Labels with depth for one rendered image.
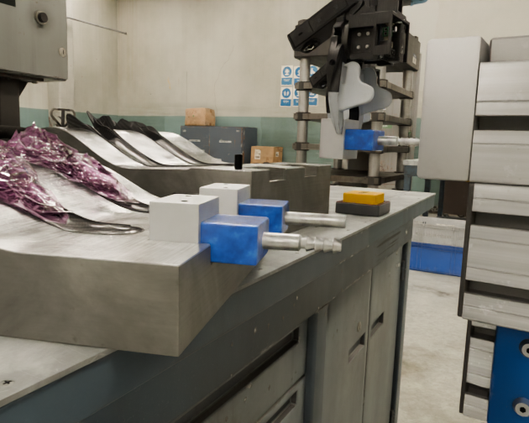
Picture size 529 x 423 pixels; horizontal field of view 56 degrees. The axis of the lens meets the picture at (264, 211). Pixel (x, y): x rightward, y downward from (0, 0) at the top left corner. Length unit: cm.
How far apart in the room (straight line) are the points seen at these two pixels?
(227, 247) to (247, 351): 26
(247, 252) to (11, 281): 15
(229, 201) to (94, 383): 20
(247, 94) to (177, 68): 151
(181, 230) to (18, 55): 113
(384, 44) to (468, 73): 34
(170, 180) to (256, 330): 21
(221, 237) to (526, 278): 19
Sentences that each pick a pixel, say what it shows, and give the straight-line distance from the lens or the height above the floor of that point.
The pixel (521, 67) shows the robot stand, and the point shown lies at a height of 97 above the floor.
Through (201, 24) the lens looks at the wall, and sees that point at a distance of 890.
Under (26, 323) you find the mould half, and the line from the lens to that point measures 34.
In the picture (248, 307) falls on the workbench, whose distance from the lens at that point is 46.
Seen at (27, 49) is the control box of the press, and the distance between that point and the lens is 145.
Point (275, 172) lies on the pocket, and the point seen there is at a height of 88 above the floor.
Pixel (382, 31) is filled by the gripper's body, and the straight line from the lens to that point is 68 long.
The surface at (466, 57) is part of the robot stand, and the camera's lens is 34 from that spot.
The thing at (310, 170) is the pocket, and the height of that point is 88.
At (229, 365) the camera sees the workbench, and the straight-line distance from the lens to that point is 55.
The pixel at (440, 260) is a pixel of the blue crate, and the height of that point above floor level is 10.
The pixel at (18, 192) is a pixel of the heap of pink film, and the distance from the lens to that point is 41.
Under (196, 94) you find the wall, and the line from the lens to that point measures 879.
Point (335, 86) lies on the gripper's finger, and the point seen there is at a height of 100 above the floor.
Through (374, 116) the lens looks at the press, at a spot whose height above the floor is 117.
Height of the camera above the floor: 93
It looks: 8 degrees down
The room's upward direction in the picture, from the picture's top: 2 degrees clockwise
